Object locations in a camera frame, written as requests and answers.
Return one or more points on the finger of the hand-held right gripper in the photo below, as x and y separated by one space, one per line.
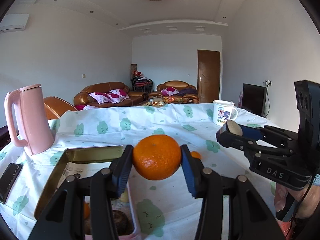
252 132
230 140

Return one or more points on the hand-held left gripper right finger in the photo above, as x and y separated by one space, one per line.
191 175

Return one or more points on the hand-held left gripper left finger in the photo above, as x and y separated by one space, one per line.
122 167

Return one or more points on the small brown fruit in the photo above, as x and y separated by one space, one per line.
235 128

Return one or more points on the pink metal tin box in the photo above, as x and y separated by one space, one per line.
97 152

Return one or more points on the large orange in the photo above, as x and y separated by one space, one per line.
157 157

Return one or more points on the small orange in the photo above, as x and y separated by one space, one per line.
196 155
86 210

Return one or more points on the purple passion fruit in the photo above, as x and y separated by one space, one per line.
122 223

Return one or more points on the person's right hand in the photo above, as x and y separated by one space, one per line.
280 197

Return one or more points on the white printed mug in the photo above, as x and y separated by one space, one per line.
222 113

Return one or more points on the black television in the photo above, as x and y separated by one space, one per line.
253 100

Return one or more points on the printed paper leaflet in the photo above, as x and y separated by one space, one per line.
85 171

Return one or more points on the white green-print tablecloth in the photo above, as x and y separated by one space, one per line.
150 120

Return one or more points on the purple blanket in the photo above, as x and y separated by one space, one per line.
188 92

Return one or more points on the brown wooden door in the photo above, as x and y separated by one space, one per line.
208 76

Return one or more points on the pink cushion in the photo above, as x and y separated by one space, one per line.
86 107

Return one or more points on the white magenta floral pillow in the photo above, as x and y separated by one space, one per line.
170 91
100 97
117 95

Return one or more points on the cluttered coffee table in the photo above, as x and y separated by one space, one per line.
160 102

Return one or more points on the brown leather armchair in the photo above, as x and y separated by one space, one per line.
175 83
56 106

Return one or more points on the brown leather sofa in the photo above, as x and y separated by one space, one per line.
105 86

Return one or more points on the stack of dark chairs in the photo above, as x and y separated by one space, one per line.
141 85

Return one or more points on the tall brown vase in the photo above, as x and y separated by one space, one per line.
133 69

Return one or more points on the pink kettle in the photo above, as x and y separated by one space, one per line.
32 120

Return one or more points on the black smartphone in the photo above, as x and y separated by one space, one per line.
8 182

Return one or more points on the stool with purple cushion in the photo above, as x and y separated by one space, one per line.
4 137

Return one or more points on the white air conditioner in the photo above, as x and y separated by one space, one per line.
13 23

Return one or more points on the wall power outlet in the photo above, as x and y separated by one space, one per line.
268 82

